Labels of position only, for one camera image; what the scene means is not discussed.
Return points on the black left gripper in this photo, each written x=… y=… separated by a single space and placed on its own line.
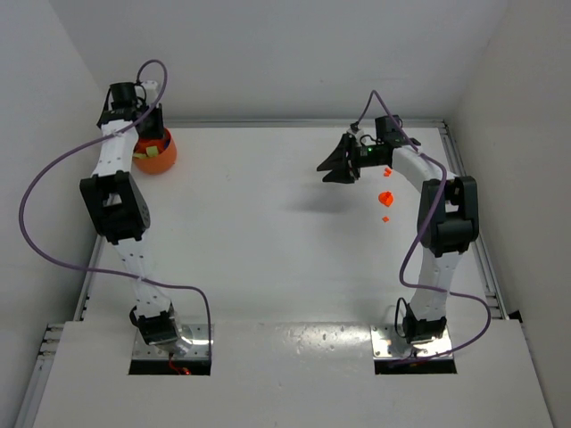
x=152 y=123

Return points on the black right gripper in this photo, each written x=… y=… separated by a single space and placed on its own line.
x=351 y=157

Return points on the light green 2x2 lego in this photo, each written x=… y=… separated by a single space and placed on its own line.
x=152 y=151

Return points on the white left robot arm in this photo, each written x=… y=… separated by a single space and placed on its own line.
x=118 y=209

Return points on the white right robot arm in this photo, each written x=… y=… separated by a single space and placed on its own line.
x=447 y=215

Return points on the orange divided round container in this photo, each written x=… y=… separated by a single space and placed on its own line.
x=161 y=163

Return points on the orange round lego piece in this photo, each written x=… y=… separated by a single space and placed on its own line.
x=386 y=198

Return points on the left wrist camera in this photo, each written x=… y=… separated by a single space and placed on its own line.
x=148 y=90

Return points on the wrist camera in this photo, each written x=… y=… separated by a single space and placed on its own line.
x=357 y=133
x=148 y=90

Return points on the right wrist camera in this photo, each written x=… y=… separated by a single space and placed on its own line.
x=357 y=133

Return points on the aluminium table edge rail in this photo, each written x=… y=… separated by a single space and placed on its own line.
x=492 y=290

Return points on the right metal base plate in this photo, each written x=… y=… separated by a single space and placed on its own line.
x=388 y=346

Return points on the metal base plate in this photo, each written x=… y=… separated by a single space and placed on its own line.
x=193 y=345
x=388 y=346

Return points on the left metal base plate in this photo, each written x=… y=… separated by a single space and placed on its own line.
x=193 y=345

